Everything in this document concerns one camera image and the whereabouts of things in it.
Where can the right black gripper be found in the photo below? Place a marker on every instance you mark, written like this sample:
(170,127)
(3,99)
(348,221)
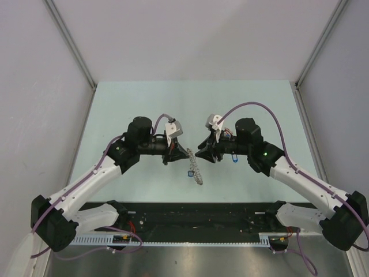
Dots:
(214,146)

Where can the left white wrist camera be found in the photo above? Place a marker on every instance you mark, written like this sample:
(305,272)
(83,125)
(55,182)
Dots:
(173,129)

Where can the aluminium frame post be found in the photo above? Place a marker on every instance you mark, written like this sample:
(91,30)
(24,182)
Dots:
(69,41)
(322,40)

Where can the round metal keyring disc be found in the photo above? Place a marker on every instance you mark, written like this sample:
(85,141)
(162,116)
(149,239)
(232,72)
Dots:
(194,168)

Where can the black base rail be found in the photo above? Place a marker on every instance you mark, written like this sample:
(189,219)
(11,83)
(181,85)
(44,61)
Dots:
(200,222)

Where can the left aluminium frame post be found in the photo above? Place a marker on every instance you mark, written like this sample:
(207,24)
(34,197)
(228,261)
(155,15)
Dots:
(69,41)

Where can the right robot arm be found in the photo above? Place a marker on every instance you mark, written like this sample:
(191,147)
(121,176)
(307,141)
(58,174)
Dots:
(339,216)

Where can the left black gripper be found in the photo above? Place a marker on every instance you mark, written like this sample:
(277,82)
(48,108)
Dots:
(174,153)

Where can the right aluminium frame post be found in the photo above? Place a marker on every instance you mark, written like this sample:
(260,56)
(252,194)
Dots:
(322,40)

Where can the red tag key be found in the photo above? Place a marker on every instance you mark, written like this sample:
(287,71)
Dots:
(228,131)

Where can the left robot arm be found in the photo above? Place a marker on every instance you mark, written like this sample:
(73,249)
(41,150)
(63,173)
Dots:
(59,218)

